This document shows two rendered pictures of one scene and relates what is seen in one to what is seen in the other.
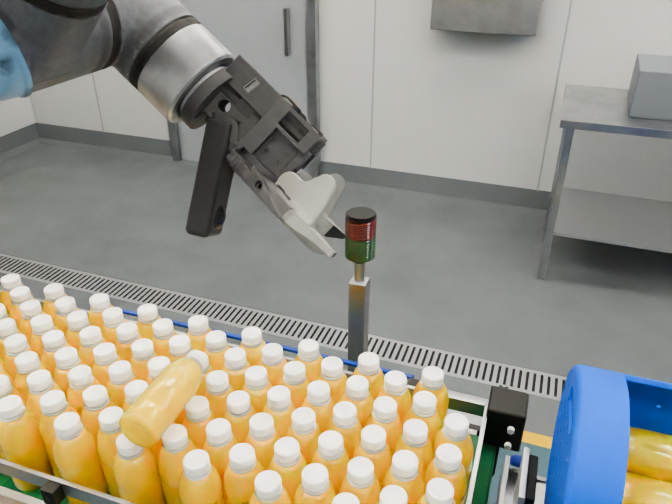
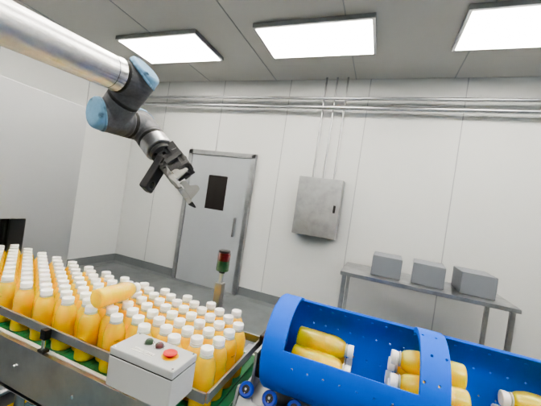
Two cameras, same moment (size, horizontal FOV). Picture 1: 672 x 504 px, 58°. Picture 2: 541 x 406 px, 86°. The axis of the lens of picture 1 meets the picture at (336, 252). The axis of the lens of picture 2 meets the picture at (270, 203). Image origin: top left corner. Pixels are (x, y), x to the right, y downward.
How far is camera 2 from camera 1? 0.50 m
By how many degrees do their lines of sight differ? 30
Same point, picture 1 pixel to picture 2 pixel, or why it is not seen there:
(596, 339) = not seen: hidden behind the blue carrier
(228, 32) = (209, 224)
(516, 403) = not seen: hidden behind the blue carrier
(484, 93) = (313, 263)
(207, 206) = (148, 178)
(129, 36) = (142, 129)
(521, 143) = (329, 287)
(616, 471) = (287, 320)
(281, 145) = (177, 163)
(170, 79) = (149, 140)
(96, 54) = (129, 128)
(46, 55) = (113, 118)
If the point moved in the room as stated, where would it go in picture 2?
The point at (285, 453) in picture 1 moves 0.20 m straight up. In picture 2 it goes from (157, 319) to (166, 261)
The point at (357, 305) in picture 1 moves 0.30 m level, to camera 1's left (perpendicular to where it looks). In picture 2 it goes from (217, 294) to (156, 284)
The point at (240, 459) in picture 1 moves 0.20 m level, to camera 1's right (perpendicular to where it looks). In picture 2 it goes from (136, 317) to (196, 326)
